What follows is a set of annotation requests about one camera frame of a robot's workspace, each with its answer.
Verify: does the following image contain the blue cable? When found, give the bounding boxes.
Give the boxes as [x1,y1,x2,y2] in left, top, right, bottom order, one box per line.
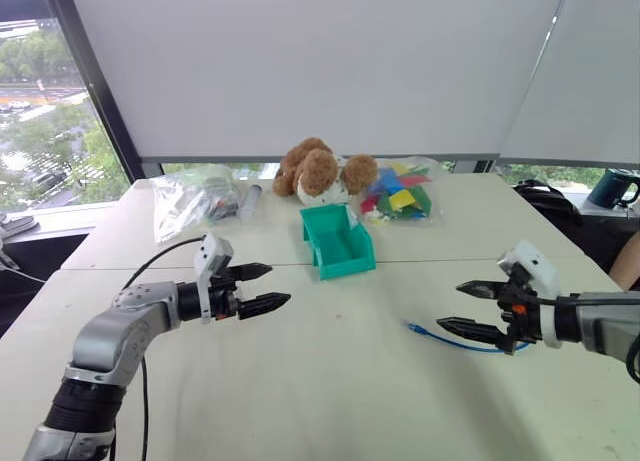
[401,319,531,353]

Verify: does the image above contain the dark green mug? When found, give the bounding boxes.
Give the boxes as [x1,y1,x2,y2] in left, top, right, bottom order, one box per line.
[585,168,640,211]

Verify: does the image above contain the brown plush dog toy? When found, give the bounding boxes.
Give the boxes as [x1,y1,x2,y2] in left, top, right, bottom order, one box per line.
[272,136,380,206]

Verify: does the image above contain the clear bag of parts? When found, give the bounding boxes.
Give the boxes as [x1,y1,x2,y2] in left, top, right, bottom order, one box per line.
[147,163,243,245]

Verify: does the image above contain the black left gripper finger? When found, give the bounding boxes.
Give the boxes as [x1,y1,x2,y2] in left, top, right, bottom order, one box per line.
[232,263,274,283]
[236,292,292,322]

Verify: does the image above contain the grey cylindrical tube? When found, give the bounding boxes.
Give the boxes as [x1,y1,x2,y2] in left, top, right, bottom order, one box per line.
[238,182,264,221]

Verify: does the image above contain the bag of colourful pieces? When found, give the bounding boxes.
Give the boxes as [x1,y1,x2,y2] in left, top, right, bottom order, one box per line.
[352,155,447,227]

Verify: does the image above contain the black window frame post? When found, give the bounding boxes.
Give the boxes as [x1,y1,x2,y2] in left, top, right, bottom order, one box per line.
[41,0,147,182]

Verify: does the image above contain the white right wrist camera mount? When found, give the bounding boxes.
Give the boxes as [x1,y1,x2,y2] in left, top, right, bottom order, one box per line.
[496,239,561,350]

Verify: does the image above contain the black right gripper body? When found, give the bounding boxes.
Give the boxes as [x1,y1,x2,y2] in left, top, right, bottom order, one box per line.
[495,267,544,356]

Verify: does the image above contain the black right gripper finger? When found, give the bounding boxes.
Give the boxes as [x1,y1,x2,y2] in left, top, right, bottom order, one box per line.
[435,316,509,350]
[455,280,506,301]

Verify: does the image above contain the teal plastic bin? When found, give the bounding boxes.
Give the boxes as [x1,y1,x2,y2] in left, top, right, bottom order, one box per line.
[299,203,377,282]

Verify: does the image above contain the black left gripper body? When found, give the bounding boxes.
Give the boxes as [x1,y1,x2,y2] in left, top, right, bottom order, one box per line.
[207,270,247,322]

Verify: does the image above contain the white roller blind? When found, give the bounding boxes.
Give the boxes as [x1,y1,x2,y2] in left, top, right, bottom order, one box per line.
[43,0,572,165]
[497,0,640,170]

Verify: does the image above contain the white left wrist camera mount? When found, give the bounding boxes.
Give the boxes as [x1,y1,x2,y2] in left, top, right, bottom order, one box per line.
[193,232,235,327]

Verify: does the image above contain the blind pull cord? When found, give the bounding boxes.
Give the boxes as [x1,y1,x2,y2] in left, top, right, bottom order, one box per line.
[508,0,574,142]

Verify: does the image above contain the black backpack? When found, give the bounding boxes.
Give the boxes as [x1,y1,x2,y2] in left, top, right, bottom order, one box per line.
[513,178,639,275]

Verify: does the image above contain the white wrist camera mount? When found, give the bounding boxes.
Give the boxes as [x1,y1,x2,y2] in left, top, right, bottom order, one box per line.
[496,239,561,350]
[193,232,235,327]

